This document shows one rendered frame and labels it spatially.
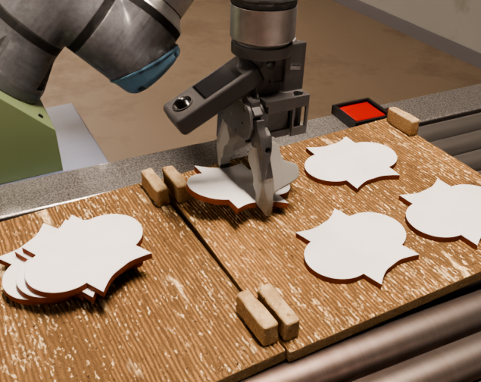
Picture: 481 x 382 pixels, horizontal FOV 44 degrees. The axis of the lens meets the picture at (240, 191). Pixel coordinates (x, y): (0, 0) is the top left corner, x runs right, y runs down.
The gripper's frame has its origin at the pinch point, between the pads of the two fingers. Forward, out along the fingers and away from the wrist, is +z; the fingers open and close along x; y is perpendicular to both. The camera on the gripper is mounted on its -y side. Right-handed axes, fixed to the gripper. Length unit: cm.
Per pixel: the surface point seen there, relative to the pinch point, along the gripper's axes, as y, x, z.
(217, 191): -4.1, -1.4, -1.9
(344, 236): 6.7, -13.9, 0.3
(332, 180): 12.6, -3.1, -0.2
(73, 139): -12.6, 38.9, 7.8
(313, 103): 144, 181, 85
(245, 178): 1.6, 1.4, -0.8
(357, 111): 30.6, 14.4, 0.2
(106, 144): 33, 190, 90
